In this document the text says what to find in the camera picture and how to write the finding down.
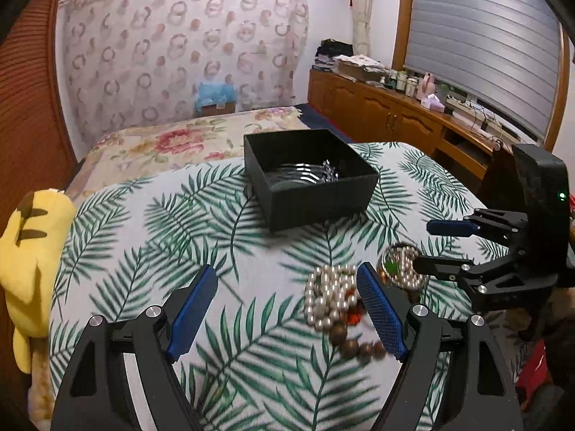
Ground navy bed sheet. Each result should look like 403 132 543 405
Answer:
294 103 353 144

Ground white pearl necklace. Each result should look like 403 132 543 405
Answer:
304 265 360 333

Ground ring patterned sheer curtain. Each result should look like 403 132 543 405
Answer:
58 0 312 144

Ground white lace curtain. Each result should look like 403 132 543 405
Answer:
348 0 376 57

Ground green leaf print cloth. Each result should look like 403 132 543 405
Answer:
47 141 531 431

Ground wooden cabinet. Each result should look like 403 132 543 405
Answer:
308 68 517 180

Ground gold pearl bead bracelet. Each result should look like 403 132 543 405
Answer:
377 242 427 289

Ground pink bottle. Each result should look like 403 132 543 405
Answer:
417 73 436 102

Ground small cardboard box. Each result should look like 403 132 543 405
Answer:
201 101 236 116

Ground blue plastic bag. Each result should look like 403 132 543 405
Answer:
194 82 239 111

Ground black jewelry box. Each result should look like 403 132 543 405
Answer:
243 129 380 233

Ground wooden window frame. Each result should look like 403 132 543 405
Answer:
390 0 572 156

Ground floral blanket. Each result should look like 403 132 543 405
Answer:
67 104 315 198

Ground red cloth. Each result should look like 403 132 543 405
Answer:
516 339 555 407

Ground silver metal bangles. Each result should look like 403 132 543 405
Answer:
265 162 326 187

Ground yellow plush toy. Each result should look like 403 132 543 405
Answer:
0 189 77 375

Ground flat cardboard box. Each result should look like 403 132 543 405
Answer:
335 54 391 82

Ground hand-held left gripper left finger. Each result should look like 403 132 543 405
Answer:
50 264 220 431

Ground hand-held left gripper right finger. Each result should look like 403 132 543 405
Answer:
356 261 525 431

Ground pile of dark clothes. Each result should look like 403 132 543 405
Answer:
314 40 355 73

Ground brown wooden bead bracelet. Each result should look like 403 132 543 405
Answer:
330 319 388 362

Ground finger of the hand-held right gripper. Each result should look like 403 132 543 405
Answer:
427 209 530 245
412 254 510 295

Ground group of cosmetic bottles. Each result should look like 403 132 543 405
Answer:
382 68 420 97

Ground red bead bracelet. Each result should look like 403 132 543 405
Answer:
344 292 367 326

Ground white power strip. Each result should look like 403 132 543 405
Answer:
445 96 517 138

